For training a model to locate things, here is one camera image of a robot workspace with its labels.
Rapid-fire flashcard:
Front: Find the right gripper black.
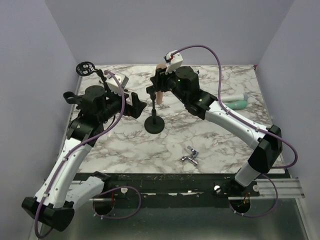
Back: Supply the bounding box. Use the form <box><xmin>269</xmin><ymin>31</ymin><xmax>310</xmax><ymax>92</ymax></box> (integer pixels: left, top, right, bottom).
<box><xmin>150</xmin><ymin>63</ymin><xmax>188</xmax><ymax>105</ymax></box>

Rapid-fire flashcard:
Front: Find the black tripod shock-mount stand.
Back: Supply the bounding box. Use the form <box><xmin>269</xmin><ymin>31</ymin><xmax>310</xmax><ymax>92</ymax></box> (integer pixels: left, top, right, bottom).
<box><xmin>75</xmin><ymin>60</ymin><xmax>111</xmax><ymax>93</ymax></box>

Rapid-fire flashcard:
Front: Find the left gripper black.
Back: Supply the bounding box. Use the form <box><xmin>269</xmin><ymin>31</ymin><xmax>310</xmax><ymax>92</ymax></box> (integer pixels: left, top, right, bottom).
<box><xmin>98</xmin><ymin>87</ymin><xmax>147</xmax><ymax>124</ymax></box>

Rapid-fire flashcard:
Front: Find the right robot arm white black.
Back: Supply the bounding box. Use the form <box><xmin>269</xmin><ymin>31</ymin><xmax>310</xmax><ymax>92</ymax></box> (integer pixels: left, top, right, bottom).
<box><xmin>150</xmin><ymin>63</ymin><xmax>283</xmax><ymax>196</ymax></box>

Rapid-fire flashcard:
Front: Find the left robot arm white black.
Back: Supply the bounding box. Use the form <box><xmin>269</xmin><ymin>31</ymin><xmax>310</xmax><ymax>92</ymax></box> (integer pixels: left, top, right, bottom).
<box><xmin>21</xmin><ymin>85</ymin><xmax>147</xmax><ymax>232</ymax></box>

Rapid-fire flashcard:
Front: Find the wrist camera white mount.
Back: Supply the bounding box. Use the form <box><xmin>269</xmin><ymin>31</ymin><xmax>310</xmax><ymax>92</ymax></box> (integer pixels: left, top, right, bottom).
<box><xmin>104</xmin><ymin>72</ymin><xmax>130</xmax><ymax>95</ymax></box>
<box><xmin>164</xmin><ymin>50</ymin><xmax>183</xmax><ymax>75</ymax></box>

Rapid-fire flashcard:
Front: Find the aluminium frame rail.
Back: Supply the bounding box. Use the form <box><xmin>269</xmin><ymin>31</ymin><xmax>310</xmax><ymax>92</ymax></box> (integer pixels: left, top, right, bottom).
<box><xmin>256</xmin><ymin>178</ymin><xmax>305</xmax><ymax>199</ymax></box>

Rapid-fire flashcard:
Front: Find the black tall round-base stand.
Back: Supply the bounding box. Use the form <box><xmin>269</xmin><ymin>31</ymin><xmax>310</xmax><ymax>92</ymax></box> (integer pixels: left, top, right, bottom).
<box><xmin>144</xmin><ymin>95</ymin><xmax>165</xmax><ymax>135</ymax></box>

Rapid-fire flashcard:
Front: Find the green microphone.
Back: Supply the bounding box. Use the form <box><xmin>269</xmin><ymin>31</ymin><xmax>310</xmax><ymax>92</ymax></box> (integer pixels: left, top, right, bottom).
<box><xmin>226</xmin><ymin>100</ymin><xmax>248</xmax><ymax>110</ymax></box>

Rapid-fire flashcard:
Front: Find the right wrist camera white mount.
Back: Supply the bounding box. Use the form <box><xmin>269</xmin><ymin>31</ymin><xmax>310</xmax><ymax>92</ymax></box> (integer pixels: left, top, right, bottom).
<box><xmin>164</xmin><ymin>50</ymin><xmax>183</xmax><ymax>75</ymax></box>

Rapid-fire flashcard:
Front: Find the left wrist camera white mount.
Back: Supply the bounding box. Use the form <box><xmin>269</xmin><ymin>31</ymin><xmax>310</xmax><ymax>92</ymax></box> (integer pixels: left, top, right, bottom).
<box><xmin>104</xmin><ymin>72</ymin><xmax>130</xmax><ymax>95</ymax></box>

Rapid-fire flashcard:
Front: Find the white microphone grey mesh head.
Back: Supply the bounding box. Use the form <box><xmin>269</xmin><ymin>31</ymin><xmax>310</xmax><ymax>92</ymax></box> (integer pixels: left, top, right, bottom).
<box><xmin>221</xmin><ymin>93</ymin><xmax>248</xmax><ymax>102</ymax></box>

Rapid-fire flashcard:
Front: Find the peach microphone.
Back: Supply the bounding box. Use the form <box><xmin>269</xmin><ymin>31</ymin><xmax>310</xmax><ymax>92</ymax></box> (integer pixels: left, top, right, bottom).
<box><xmin>155</xmin><ymin>62</ymin><xmax>167</xmax><ymax>105</ymax></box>

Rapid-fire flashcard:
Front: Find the chrome faucet tap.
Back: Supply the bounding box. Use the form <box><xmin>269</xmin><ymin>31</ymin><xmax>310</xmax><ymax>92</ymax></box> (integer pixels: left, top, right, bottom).
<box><xmin>180</xmin><ymin>145</ymin><xmax>199</xmax><ymax>166</ymax></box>

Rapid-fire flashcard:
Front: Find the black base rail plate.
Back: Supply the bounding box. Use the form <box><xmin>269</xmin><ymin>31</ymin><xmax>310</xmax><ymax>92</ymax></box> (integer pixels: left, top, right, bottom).
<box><xmin>74</xmin><ymin>171</ymin><xmax>260</xmax><ymax>210</ymax></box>

